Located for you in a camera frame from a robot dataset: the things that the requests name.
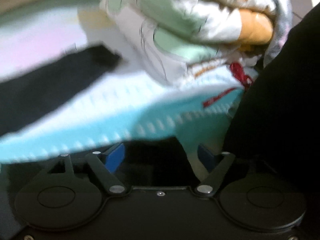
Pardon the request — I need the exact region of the floral white bed blanket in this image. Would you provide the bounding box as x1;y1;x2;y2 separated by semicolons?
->
1;0;244;164

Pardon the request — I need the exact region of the orange plush toy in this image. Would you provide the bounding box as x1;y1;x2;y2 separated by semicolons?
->
237;9;273;45

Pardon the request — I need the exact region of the white green patterned quilt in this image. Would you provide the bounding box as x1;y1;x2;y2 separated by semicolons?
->
100;0;292;86

